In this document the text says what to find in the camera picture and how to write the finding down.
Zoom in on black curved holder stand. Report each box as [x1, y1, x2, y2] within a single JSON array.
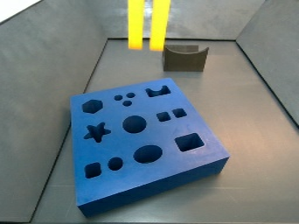
[[162, 45, 209, 72]]

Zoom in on blue shape-sorting board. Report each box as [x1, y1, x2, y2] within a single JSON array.
[[69, 78, 229, 217]]

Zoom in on yellow double-square forked block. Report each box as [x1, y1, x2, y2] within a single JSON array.
[[126, 0, 172, 52]]

